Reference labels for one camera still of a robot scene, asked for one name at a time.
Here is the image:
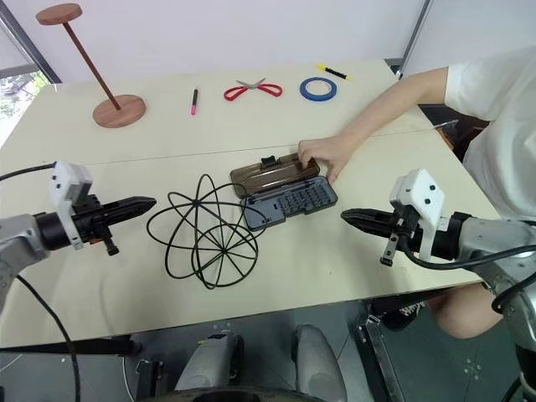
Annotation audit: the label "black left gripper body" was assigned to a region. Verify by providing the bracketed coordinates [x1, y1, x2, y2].
[71, 193, 121, 257]

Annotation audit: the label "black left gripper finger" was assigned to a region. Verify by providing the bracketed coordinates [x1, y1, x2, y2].
[104, 206, 155, 223]
[102, 195, 157, 209]

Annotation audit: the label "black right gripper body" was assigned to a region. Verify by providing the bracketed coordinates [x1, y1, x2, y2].
[378, 206, 420, 268]

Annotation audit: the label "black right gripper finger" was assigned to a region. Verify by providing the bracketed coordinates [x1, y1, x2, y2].
[343, 217, 393, 240]
[340, 208, 394, 225]

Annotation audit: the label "screwdriver bit case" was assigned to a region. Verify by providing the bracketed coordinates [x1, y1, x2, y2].
[229, 152, 340, 232]

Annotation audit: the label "person's bare hand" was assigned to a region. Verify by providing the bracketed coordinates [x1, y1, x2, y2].
[296, 132, 356, 184]

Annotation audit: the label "black and white sneaker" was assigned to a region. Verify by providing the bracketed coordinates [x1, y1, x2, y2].
[379, 299, 429, 332]

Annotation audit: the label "brown wooden hat stand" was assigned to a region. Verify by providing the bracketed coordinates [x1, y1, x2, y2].
[35, 3, 147, 128]

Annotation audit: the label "person's bare leg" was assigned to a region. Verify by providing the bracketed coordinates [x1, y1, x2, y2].
[427, 283, 504, 339]

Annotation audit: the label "black chair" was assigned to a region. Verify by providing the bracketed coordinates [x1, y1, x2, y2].
[417, 102, 492, 164]

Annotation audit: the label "black bar under table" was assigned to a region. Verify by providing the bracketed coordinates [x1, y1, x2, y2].
[0, 337, 142, 358]

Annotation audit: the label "blue tape roll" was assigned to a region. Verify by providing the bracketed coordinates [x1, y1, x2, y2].
[299, 76, 338, 103]

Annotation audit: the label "person in white shirt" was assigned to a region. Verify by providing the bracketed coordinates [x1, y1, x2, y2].
[443, 44, 536, 224]

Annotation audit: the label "grey rounded robot leg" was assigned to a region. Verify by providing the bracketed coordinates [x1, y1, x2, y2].
[291, 323, 348, 402]
[173, 321, 245, 397]

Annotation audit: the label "yellow and black marker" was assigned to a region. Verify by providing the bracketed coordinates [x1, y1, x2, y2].
[316, 63, 352, 81]

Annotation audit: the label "silver metal pole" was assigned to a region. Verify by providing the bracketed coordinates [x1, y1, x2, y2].
[398, 0, 433, 80]

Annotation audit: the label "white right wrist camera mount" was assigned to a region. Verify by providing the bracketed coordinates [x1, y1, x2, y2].
[389, 167, 448, 261]

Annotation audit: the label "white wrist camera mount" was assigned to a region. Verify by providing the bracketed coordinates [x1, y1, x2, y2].
[389, 167, 448, 261]
[47, 160, 95, 251]

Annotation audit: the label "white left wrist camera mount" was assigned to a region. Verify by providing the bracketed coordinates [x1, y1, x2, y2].
[47, 160, 95, 251]

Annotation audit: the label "black wire basket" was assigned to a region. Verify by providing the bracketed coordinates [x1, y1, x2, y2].
[146, 173, 260, 291]

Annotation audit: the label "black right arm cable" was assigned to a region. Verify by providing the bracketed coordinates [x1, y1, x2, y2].
[400, 240, 536, 313]

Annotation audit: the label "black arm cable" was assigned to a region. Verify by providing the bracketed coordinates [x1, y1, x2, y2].
[400, 240, 536, 313]
[0, 162, 81, 402]

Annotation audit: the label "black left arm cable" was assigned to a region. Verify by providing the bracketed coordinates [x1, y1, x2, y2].
[0, 162, 81, 402]

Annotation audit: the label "metal table leg frame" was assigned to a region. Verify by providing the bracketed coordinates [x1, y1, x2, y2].
[353, 297, 406, 402]

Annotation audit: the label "red handled scissors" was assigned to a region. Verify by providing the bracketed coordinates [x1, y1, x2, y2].
[223, 77, 284, 102]

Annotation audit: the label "dark window frame post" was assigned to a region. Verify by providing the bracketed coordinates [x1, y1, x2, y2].
[0, 0, 63, 85]

